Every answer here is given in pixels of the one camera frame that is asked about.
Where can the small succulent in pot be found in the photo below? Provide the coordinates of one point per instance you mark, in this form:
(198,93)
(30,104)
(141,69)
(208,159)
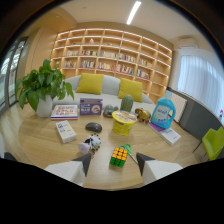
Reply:
(109,110)

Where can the wooden bookshelf wall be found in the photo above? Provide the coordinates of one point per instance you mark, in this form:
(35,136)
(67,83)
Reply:
(111,60)

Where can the purple box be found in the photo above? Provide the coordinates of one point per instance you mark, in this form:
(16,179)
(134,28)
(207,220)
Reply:
(90,106)

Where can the white small box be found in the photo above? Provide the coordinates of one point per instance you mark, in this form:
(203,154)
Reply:
(65,131)

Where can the ceiling strip light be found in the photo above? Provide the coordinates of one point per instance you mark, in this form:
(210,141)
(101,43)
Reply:
(133,12)

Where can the small handheld fan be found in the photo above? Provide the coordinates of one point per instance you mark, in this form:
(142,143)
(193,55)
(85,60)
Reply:
(89,144)

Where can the yellow instant noodle cup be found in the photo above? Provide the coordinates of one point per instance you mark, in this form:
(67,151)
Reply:
(123,123)

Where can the green cactus plant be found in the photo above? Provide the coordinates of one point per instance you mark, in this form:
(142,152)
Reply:
(127,103)

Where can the potted green leafy plant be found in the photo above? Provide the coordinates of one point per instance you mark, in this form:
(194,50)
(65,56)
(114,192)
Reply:
(41,86)

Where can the grey sofa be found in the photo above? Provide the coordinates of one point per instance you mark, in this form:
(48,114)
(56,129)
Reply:
(110,91)

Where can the air conditioner unit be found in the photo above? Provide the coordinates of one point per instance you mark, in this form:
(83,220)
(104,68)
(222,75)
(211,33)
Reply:
(187,42)

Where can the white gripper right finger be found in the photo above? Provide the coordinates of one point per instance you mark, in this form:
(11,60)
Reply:
(155,168)

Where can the yellow cushion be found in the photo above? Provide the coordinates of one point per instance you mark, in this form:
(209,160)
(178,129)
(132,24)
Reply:
(130,89)
(90,83)

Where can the blue detergent bottle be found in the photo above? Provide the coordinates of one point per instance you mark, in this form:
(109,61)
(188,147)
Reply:
(163,112)

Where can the white curtain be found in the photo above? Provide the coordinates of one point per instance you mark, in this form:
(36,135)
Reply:
(200,81)

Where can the green chair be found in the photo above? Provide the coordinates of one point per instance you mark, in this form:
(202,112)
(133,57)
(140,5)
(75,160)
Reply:
(214,143)

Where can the Rubik's cube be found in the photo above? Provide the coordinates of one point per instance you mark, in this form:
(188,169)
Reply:
(119,157)

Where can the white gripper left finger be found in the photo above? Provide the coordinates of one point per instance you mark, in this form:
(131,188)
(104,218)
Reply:
(71,170)

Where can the colourful flat book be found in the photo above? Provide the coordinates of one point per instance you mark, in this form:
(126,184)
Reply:
(64,112)

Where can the white radiator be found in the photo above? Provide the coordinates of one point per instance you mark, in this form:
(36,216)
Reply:
(179,106)

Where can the white purple book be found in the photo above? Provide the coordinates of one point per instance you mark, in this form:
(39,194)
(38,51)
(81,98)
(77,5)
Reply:
(166,133)

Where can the golden elephant figurine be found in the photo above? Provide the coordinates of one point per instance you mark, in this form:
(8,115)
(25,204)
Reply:
(143,115)

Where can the black computer mouse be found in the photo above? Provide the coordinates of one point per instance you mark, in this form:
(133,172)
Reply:
(93,126)

